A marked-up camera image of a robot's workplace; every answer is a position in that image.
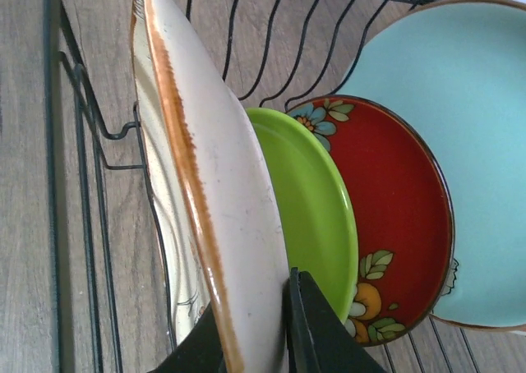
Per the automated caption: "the lime green plate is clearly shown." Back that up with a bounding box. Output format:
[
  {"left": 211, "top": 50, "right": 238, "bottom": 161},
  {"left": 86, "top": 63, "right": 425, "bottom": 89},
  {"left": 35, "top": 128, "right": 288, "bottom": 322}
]
[{"left": 247, "top": 108, "right": 358, "bottom": 321}]

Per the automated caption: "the black wire dish rack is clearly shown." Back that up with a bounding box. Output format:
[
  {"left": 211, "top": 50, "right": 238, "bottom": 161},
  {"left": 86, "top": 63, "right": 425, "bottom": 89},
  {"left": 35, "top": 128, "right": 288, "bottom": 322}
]
[{"left": 43, "top": 0, "right": 526, "bottom": 373}]

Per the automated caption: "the beige floral plate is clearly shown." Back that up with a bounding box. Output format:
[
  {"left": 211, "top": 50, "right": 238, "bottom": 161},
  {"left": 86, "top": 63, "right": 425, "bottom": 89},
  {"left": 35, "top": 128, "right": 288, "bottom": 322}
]
[{"left": 131, "top": 0, "right": 288, "bottom": 372}]

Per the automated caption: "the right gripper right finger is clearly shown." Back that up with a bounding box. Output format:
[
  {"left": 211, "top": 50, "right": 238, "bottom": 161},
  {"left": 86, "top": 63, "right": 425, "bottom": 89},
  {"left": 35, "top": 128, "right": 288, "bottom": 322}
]
[{"left": 286, "top": 268, "right": 385, "bottom": 373}]

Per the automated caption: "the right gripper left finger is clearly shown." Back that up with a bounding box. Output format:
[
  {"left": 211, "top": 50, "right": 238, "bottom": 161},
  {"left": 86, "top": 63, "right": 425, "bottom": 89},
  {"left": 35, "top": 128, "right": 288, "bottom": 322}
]
[{"left": 158, "top": 305, "right": 227, "bottom": 373}]

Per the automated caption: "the small red floral plate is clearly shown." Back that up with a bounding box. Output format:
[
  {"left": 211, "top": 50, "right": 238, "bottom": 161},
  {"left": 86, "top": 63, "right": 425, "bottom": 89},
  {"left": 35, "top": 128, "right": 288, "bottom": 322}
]
[{"left": 289, "top": 94, "right": 454, "bottom": 347}]

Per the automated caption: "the light blue plate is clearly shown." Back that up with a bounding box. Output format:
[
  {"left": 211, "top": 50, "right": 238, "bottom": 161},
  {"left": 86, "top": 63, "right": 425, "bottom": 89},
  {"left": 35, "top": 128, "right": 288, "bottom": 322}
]
[{"left": 341, "top": 0, "right": 525, "bottom": 329}]

